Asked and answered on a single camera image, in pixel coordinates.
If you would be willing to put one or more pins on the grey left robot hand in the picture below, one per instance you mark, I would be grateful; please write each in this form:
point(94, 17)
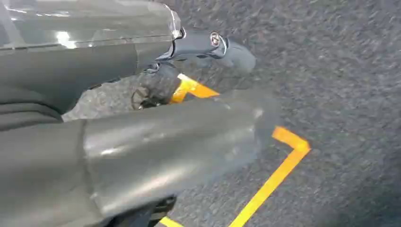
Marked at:
point(150, 150)

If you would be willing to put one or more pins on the ribbed grey left arm sleeve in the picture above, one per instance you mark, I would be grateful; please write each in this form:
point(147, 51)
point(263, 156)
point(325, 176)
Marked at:
point(25, 109)

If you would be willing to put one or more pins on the yellow floor tape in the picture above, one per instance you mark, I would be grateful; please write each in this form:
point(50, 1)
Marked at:
point(282, 169)

